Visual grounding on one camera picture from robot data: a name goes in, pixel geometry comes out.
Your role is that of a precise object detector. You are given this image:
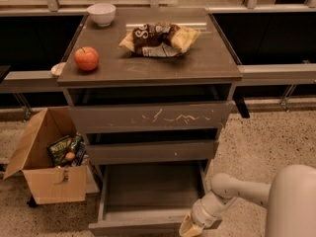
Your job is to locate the cardboard box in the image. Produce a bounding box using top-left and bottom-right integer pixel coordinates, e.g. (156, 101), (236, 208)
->
(4, 107), (87, 204)

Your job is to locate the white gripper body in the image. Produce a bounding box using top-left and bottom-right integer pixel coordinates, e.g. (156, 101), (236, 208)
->
(191, 195), (236, 229)

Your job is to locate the grey middle drawer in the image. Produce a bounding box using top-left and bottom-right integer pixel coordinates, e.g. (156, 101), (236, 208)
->
(87, 128), (218, 165)

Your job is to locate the grey drawer cabinet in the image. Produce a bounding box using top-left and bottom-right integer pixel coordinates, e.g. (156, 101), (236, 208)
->
(56, 6), (243, 178)

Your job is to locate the grey bench rail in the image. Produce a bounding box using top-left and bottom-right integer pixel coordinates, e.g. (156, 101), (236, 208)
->
(0, 63), (316, 94)

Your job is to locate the small white disc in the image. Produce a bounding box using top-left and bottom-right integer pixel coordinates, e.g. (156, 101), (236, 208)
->
(50, 62), (65, 76)

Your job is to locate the grey drawer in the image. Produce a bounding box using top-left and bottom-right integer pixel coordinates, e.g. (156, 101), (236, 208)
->
(87, 128), (218, 165)
(89, 161), (207, 237)
(70, 102), (231, 134)

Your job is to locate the brown chip bag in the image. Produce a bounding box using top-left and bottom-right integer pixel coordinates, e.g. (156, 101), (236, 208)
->
(118, 22), (200, 57)

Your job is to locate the green snack bag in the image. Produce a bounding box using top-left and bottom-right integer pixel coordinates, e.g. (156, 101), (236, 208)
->
(47, 134), (82, 166)

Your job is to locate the grey bottom drawer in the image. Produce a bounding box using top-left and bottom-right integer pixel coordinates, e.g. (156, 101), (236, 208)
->
(89, 161), (207, 237)

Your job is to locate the small orange fruit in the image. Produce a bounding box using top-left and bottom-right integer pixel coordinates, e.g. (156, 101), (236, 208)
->
(65, 152), (75, 161)

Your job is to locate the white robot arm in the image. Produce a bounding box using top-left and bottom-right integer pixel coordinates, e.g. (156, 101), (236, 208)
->
(179, 165), (316, 237)

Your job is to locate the blue snack packet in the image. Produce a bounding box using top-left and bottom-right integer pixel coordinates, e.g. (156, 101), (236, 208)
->
(71, 142), (86, 167)

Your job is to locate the red apple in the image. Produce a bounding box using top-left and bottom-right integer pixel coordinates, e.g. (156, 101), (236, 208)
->
(74, 46), (99, 71)

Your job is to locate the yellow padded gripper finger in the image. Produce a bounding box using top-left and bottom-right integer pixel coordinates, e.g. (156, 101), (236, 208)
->
(179, 211), (203, 237)

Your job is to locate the grey top drawer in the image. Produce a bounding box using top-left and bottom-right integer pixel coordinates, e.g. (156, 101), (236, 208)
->
(70, 102), (231, 134)

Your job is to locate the white bowl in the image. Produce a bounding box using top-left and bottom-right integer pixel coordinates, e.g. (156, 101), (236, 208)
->
(87, 3), (117, 27)

